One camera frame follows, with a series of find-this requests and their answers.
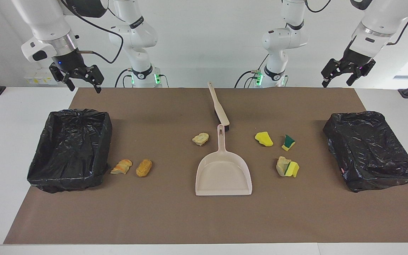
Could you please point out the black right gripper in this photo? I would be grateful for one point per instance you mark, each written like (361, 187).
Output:
(69, 65)

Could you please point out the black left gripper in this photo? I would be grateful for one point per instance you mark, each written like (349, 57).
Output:
(356, 60)

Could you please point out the small green yellow sponge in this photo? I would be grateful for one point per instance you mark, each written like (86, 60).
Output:
(288, 142)

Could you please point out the striped orange croissant piece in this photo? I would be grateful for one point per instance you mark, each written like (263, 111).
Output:
(122, 167)

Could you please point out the plain yellow sponge piece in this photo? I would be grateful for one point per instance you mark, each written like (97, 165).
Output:
(264, 139)

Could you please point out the brown bread roll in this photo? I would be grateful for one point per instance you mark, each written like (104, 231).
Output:
(143, 168)

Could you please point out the yellow sponge green backing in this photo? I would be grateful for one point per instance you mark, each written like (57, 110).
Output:
(293, 170)

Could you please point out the pale striped pastry chunk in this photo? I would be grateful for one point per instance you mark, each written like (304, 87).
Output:
(282, 165)

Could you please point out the beige brush black bristles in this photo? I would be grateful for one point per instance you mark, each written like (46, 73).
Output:
(220, 109)

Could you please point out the pale bread lump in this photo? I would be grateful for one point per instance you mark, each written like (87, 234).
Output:
(200, 139)

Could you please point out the beige plastic dustpan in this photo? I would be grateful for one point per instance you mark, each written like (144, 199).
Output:
(223, 177)

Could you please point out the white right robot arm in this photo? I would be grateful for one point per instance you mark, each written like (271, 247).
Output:
(136, 35)

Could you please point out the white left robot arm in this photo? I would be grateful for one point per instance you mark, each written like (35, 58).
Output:
(282, 39)

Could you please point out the open black bag-lined bin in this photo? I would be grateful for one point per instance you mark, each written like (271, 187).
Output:
(69, 152)

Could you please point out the crumpled black bag-lined bin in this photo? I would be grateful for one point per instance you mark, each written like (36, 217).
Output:
(370, 152)

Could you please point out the brown table mat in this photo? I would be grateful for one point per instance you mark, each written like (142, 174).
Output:
(190, 219)

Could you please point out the white wall box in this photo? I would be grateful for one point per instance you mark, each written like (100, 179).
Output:
(41, 76)

